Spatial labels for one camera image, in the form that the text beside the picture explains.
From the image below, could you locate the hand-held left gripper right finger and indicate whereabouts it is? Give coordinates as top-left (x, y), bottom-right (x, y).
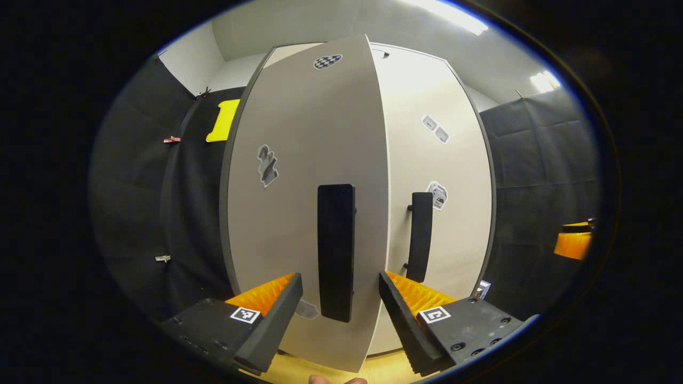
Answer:
top-left (379, 270), bottom-right (534, 377)

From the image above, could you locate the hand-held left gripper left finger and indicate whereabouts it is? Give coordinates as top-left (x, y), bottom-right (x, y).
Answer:
top-left (160, 273), bottom-right (304, 375)

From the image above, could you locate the white cabinet door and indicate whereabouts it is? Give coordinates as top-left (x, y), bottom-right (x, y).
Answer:
top-left (368, 58), bottom-right (497, 355)
top-left (220, 35), bottom-right (390, 373)

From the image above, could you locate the black backdrop cloth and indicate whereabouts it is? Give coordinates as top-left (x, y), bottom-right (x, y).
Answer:
top-left (90, 53), bottom-right (247, 321)
top-left (478, 88), bottom-right (603, 321)

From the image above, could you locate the small ceiling light panel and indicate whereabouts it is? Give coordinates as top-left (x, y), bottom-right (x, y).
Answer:
top-left (530, 71), bottom-right (561, 94)

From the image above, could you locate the long ceiling light panel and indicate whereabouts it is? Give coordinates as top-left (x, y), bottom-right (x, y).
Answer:
top-left (400, 0), bottom-right (489, 36)

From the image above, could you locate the black door handle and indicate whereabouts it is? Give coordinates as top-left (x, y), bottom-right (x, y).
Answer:
top-left (404, 192), bottom-right (434, 283)
top-left (317, 184), bottom-right (356, 323)

